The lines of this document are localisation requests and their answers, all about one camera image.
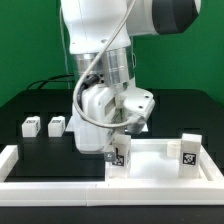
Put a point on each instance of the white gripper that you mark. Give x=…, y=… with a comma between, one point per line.
x=96, y=119

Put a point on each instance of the white square tabletop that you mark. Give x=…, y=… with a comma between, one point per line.
x=158, y=159

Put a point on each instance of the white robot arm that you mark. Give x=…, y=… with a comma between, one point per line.
x=100, y=34

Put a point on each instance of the white marker plate with tags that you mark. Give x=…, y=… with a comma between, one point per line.
x=70, y=128

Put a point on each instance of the white U-shaped fence wall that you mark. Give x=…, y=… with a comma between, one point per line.
x=110, y=192

